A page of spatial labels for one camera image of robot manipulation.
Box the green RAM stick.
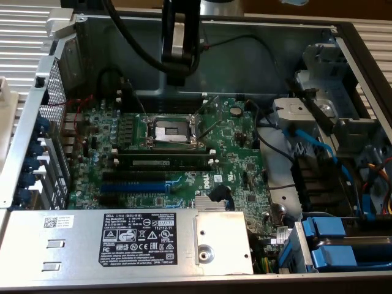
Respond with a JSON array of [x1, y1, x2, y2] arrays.
[[117, 153, 213, 169]]

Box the black-latch RAM slot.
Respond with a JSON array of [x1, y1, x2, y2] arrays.
[[134, 107, 205, 114], [118, 146, 212, 154], [134, 98, 205, 104]]

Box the grey metal PC case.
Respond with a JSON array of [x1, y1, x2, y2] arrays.
[[0, 8, 392, 290]]

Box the metal CPU socket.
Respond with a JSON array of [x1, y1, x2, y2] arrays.
[[140, 113, 206, 151]]

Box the thin metal locking lever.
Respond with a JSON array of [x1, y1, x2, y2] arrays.
[[143, 136, 205, 148]]

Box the green motherboard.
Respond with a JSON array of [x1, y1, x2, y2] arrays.
[[62, 94, 275, 236]]

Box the metal port connector block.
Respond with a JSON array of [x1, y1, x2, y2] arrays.
[[60, 112, 84, 162]]

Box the long black expansion slot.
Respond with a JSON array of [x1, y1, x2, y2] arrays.
[[102, 170, 167, 183]]

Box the blue expansion slot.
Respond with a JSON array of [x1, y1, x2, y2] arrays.
[[99, 180, 168, 194]]

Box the black metal strut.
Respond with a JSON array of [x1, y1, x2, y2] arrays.
[[285, 78, 336, 131]]

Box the silver finned chipset heatsink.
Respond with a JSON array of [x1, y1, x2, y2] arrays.
[[194, 195, 233, 212]]

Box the short black expansion slot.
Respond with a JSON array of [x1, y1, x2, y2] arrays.
[[97, 194, 121, 207]]

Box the grey metal drive cage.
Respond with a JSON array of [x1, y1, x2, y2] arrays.
[[293, 42, 392, 221]]

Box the silver power supply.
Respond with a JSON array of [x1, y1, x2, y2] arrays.
[[0, 208, 255, 281]]

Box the blue drive caddy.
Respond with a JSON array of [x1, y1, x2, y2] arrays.
[[309, 244, 358, 271], [301, 216, 347, 239]]

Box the black camera cable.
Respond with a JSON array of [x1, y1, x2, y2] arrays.
[[102, 0, 172, 75]]

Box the black wire with plug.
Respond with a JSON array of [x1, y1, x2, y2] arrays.
[[200, 34, 292, 92]]

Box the black looped wire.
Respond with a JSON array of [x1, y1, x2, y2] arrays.
[[96, 67, 125, 99]]

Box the thin red wire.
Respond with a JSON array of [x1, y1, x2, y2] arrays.
[[48, 94, 95, 145]]

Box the grey metal latch bracket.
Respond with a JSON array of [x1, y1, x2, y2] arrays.
[[271, 97, 318, 131]]

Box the long thin black wire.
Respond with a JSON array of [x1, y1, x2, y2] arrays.
[[244, 98, 296, 163]]

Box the black connector with cable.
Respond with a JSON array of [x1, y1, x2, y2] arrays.
[[209, 184, 236, 212]]

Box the light blue flat wire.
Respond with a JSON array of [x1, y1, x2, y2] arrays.
[[281, 127, 376, 221]]

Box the black plastic drive bracket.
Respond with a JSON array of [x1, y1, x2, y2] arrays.
[[290, 154, 361, 217]]

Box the yellow black power wires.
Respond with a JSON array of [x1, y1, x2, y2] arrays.
[[253, 232, 278, 274]]

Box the blue plastic rail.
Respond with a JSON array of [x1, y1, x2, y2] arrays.
[[276, 240, 295, 274]]

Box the silver disk bay frame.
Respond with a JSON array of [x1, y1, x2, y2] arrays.
[[277, 216, 392, 275]]

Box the orange red yellow wires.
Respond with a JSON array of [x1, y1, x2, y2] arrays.
[[361, 161, 392, 216]]

